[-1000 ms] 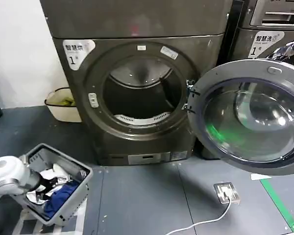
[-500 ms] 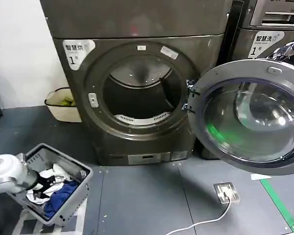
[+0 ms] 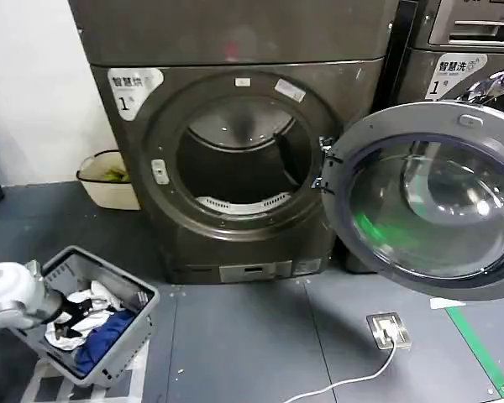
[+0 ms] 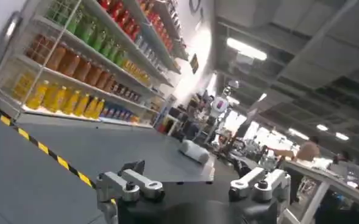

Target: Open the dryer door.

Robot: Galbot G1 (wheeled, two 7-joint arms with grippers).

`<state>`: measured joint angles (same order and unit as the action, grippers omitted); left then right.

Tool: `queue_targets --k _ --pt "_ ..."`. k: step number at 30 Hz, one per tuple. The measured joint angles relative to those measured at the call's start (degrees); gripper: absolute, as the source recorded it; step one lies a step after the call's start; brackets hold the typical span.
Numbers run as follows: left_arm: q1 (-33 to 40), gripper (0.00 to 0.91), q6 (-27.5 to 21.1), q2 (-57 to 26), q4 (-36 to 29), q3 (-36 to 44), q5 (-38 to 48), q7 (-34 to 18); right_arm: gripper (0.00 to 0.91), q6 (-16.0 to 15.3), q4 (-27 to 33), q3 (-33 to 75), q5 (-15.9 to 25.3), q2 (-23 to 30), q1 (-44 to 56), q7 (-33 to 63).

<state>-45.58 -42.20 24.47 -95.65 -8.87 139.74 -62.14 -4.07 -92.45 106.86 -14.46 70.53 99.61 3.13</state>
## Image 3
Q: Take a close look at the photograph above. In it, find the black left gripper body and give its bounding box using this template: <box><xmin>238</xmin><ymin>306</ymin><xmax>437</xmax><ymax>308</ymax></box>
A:
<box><xmin>45</xmin><ymin>292</ymin><xmax>71</xmax><ymax>326</ymax></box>

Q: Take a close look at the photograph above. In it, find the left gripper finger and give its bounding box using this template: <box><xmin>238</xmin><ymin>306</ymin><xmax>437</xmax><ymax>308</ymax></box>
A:
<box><xmin>66</xmin><ymin>298</ymin><xmax>93</xmax><ymax>321</ymax></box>
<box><xmin>51</xmin><ymin>320</ymin><xmax>86</xmax><ymax>341</ymax></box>

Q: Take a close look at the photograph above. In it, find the white garment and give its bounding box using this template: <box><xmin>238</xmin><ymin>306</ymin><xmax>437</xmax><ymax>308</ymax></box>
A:
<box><xmin>45</xmin><ymin>280</ymin><xmax>123</xmax><ymax>352</ymax></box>

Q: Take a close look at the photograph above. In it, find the round glass dryer door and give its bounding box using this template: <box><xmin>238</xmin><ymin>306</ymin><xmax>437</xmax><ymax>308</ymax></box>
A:
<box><xmin>318</xmin><ymin>100</ymin><xmax>504</xmax><ymax>302</ymax></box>

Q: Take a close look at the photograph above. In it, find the blue garment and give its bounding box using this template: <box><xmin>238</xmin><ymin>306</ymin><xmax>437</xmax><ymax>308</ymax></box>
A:
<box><xmin>74</xmin><ymin>309</ymin><xmax>137</xmax><ymax>378</ymax></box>

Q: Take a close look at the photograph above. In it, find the grey plastic laundry basket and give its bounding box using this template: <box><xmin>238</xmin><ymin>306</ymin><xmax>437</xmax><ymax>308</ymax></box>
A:
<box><xmin>8</xmin><ymin>245</ymin><xmax>161</xmax><ymax>389</ymax></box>

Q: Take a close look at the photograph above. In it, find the black robot torso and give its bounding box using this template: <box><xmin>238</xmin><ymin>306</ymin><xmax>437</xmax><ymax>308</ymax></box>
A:
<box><xmin>0</xmin><ymin>327</ymin><xmax>39</xmax><ymax>403</ymax></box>

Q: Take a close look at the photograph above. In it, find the grey white striped mat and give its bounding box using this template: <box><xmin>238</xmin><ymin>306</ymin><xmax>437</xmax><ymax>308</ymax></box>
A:
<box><xmin>24</xmin><ymin>347</ymin><xmax>152</xmax><ymax>403</ymax></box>

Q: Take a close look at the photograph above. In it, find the cream waste bin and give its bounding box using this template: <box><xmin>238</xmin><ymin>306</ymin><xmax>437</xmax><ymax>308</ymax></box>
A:
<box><xmin>76</xmin><ymin>149</ymin><xmax>142</xmax><ymax>211</ymax></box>

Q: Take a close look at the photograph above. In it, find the yellow-green waste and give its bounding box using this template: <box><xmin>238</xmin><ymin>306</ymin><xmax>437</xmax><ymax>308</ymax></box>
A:
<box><xmin>102</xmin><ymin>166</ymin><xmax>132</xmax><ymax>183</ymax></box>

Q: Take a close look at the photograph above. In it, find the grey front-load dryer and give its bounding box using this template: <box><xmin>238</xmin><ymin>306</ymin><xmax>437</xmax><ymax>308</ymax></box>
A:
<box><xmin>66</xmin><ymin>0</ymin><xmax>398</xmax><ymax>286</ymax></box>

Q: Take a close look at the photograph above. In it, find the steel floor socket plate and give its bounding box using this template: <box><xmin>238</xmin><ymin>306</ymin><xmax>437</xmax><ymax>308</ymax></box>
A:
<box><xmin>365</xmin><ymin>311</ymin><xmax>414</xmax><ymax>351</ymax></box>

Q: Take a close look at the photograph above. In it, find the green floor tape strip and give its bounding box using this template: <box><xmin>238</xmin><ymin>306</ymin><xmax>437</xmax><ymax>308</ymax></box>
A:
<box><xmin>446</xmin><ymin>306</ymin><xmax>504</xmax><ymax>398</ymax></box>

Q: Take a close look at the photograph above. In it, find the black divider panel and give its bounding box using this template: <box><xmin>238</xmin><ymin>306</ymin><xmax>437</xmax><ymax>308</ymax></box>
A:
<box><xmin>385</xmin><ymin>0</ymin><xmax>419</xmax><ymax>107</ymax></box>

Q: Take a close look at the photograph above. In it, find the grey washing machine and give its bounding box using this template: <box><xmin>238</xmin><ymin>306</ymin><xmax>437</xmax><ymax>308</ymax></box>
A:
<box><xmin>339</xmin><ymin>0</ymin><xmax>504</xmax><ymax>275</ymax></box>

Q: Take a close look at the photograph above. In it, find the power cable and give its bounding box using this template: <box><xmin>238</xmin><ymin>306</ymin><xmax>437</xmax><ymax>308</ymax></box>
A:
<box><xmin>282</xmin><ymin>330</ymin><xmax>399</xmax><ymax>403</ymax></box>

